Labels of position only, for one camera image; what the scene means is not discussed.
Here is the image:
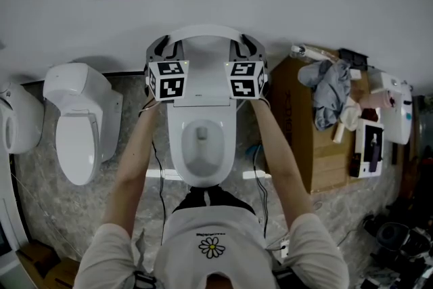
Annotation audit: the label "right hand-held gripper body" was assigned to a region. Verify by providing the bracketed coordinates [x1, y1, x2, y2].
[224, 59, 270, 100]

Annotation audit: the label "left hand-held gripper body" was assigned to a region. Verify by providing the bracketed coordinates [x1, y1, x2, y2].
[145, 58, 191, 102]

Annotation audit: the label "person's right forearm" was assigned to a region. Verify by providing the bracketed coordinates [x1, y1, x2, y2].
[249, 97, 315, 231]

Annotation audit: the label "person's left forearm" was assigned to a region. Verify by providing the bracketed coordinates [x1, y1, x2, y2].
[102, 98, 164, 238]

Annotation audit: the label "white tankless toilet body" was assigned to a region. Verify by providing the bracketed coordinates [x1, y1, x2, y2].
[166, 95, 238, 188]

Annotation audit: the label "white toilet with tank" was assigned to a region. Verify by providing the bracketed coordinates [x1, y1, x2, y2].
[43, 62, 124, 187]

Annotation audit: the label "white bottle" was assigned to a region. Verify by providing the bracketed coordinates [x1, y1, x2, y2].
[290, 43, 336, 62]

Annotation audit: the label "grey cloth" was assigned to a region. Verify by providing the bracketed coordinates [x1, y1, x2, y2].
[297, 59, 353, 132]

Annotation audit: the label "large cardboard box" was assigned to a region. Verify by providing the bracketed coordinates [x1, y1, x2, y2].
[266, 49, 377, 194]

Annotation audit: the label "black metal rack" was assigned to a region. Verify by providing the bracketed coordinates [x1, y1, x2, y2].
[338, 47, 369, 72]

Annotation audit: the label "cream rolled cloth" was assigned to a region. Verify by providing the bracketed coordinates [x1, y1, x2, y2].
[332, 100, 362, 144]

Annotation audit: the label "person's black trousers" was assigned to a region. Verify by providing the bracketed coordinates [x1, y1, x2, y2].
[171, 184, 257, 215]

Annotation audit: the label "dark red cloth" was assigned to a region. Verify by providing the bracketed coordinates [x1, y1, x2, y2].
[359, 107, 380, 123]

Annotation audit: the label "pink cup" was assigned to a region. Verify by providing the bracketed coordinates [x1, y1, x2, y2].
[359, 90, 396, 110]

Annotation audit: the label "white box with dark picture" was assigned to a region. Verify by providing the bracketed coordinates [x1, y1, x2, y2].
[349, 118, 386, 179]

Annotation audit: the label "person's white daisy shirt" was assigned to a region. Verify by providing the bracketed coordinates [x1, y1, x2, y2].
[72, 204, 350, 289]

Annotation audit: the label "white urinal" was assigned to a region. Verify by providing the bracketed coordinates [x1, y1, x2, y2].
[0, 82, 45, 156]

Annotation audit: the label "white appliance with teal button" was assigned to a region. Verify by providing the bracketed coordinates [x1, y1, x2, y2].
[380, 72, 414, 146]

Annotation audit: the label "white power strip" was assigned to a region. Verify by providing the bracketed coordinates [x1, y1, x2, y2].
[278, 239, 292, 259]

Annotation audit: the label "black round device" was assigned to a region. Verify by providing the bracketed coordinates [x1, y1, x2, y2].
[374, 221, 413, 254]

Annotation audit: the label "heap of electronic equipment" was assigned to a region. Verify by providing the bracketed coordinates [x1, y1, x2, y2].
[362, 198, 433, 289]

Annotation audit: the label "black chest strap buckle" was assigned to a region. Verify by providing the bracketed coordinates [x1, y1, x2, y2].
[133, 269, 157, 289]

